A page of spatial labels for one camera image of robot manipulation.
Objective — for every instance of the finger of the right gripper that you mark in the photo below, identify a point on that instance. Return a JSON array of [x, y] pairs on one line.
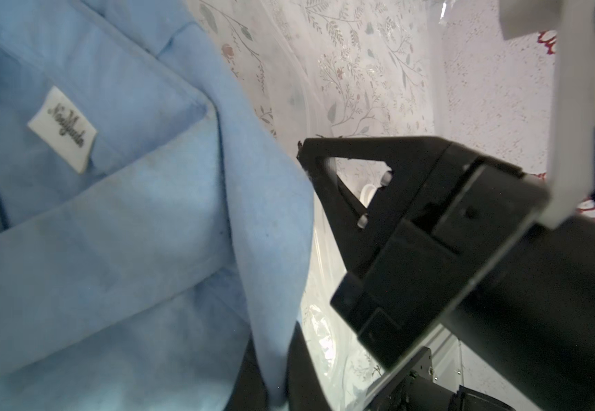
[[361, 232]]

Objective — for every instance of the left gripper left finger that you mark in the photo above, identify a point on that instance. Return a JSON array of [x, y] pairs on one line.
[[249, 392]]

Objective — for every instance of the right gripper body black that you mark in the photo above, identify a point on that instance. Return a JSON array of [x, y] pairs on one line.
[[468, 215]]

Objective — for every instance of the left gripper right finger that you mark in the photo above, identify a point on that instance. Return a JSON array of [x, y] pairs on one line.
[[304, 392]]

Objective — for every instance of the clear plastic vacuum bag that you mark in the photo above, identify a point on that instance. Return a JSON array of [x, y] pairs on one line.
[[334, 69]]

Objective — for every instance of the light blue shirt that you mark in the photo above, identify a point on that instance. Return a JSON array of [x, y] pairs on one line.
[[150, 226]]

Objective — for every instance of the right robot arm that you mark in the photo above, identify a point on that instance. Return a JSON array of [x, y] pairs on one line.
[[532, 318]]

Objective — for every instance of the white vacuum bag valve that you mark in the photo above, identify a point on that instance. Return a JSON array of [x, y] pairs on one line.
[[367, 194]]

